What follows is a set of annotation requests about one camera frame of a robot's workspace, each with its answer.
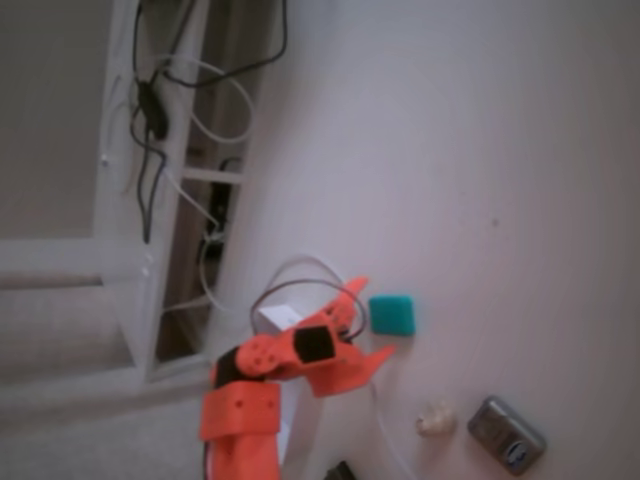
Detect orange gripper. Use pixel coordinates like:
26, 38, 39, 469
279, 277, 397, 399

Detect green cube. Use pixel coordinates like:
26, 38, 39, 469
368, 294, 417, 337

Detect white cardboard box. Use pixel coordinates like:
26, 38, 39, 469
257, 302, 326, 471

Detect beige bear figurine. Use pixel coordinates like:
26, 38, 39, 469
415, 397, 457, 439

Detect grey metal compact device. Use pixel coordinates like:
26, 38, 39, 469
467, 396, 547, 476

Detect thin gripper motor wire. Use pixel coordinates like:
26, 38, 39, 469
249, 278, 369, 346

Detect long white cable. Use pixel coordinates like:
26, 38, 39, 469
199, 234, 419, 480

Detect thin white cable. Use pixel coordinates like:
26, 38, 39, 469
163, 168, 222, 230

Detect white looped cable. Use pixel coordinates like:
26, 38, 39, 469
157, 55, 254, 146

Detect white frame furniture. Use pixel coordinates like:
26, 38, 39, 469
0, 0, 261, 386

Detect black cable with adapter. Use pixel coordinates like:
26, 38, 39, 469
129, 0, 290, 245

